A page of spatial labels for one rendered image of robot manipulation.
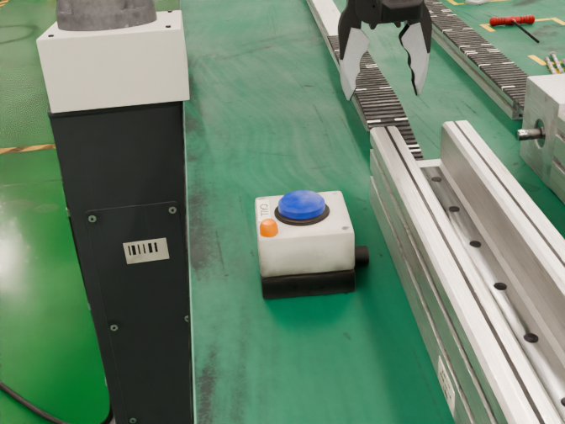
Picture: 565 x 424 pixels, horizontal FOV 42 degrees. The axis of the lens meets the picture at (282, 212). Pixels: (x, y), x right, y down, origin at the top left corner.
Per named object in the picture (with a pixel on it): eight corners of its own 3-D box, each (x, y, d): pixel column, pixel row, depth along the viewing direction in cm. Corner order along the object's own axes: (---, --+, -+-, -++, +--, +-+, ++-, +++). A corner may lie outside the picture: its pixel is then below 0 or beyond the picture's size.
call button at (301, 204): (277, 209, 66) (276, 189, 65) (322, 206, 66) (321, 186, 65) (280, 232, 62) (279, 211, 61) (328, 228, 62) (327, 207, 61)
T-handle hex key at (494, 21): (488, 25, 138) (488, 16, 137) (532, 23, 138) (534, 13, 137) (512, 48, 124) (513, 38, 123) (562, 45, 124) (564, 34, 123)
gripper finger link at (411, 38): (430, 74, 96) (408, 8, 92) (441, 88, 91) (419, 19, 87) (407, 83, 97) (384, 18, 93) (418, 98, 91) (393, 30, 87)
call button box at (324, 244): (258, 252, 70) (253, 193, 67) (360, 244, 70) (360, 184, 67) (262, 300, 63) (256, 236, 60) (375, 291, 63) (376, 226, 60)
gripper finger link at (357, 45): (344, 88, 96) (368, 19, 92) (351, 103, 91) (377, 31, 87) (322, 82, 96) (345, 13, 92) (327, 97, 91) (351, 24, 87)
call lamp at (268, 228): (259, 229, 62) (258, 216, 61) (277, 227, 62) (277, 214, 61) (260, 238, 60) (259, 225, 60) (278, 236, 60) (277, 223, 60)
